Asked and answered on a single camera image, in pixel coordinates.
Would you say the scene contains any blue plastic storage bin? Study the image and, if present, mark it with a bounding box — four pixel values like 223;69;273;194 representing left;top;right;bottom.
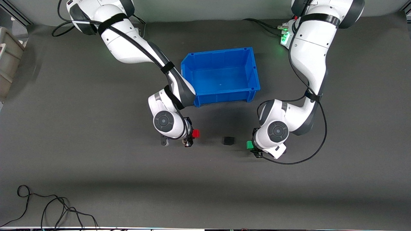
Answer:
180;47;261;107

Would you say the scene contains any dark grey table mat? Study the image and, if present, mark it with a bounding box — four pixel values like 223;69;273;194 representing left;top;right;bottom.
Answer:
0;11;411;229

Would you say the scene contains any beige plastic container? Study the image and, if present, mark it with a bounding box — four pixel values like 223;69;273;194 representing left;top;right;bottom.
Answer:
0;27;26;101

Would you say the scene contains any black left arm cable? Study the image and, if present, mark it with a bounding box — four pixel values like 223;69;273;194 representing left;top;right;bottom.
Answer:
257;0;328;165

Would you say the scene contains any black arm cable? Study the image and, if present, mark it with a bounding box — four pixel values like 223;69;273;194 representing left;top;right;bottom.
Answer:
51;0;193;138
257;0;328;165

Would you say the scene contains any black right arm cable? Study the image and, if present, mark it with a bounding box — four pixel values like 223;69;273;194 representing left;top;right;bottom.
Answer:
51;0;193;138

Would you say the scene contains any black right base cable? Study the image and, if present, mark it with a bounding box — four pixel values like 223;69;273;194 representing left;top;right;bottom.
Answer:
132;14;147;37

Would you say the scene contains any black base cable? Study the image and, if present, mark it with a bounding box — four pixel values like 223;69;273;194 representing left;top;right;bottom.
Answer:
132;14;147;37
242;18;286;36

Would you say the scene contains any black left base cable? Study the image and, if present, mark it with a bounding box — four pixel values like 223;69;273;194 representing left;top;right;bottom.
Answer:
242;18;286;36

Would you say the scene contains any thin black loose cable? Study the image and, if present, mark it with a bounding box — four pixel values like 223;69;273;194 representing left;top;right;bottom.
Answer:
0;185;98;230

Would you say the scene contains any metal frame rail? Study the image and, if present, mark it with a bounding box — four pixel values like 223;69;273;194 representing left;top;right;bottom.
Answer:
0;5;33;26

